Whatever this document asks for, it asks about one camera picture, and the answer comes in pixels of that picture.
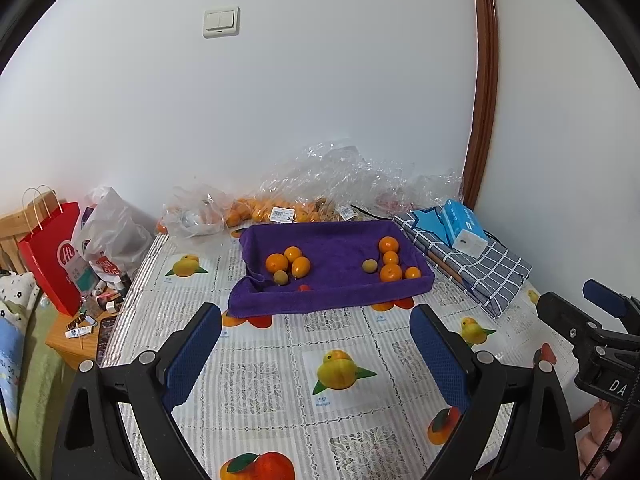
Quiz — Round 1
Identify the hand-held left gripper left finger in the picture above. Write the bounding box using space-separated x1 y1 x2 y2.
52 302 223 480

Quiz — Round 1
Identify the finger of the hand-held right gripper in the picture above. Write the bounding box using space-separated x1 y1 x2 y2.
537 291 601 356
582 279 640 336

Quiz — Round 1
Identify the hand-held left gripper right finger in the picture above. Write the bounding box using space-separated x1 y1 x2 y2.
409 304 581 480

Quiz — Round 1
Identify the purple towel-lined tray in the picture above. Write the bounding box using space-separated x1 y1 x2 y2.
227 220 435 318

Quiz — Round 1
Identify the person's right hand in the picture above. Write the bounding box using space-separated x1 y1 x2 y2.
577 400 626 480

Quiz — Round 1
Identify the blue checkered cloth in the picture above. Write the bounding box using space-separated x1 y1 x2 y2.
392 207 533 317

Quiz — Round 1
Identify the black phone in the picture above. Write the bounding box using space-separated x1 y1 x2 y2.
97 316 118 361

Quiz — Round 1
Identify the wooden nightstand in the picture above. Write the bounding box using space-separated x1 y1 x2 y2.
45 280 131 373

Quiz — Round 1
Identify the blue tissue box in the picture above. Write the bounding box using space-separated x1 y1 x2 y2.
439 199 488 261

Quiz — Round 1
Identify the small clear plastic bag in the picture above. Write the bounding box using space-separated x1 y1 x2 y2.
160 180 241 238

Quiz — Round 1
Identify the white plastic bag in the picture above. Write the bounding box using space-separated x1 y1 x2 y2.
70 186 157 286

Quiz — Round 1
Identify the pile of bagged kumquats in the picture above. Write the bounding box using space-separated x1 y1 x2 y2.
225 197 341 225

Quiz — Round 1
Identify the green bed sheet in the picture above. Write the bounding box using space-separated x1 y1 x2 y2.
0 300 76 461

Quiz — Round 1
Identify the red paper bag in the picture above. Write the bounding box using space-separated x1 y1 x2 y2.
18 185 83 317

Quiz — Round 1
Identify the blue printed pillow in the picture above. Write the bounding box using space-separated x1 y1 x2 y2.
0 315 26 411

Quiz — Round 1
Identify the large clear plastic bag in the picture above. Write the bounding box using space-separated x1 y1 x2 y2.
227 142 466 226

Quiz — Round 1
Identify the floral white cloth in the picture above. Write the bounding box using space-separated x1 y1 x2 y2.
0 270 41 311

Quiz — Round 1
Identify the wooden headboard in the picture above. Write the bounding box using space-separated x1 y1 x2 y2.
0 210 38 281

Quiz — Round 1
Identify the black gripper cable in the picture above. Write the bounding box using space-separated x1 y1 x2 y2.
580 400 628 480

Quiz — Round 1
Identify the brown wooden door frame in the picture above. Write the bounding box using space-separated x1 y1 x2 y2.
460 0 501 208

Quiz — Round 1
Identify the white light switch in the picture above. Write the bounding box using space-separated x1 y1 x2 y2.
202 6 241 38

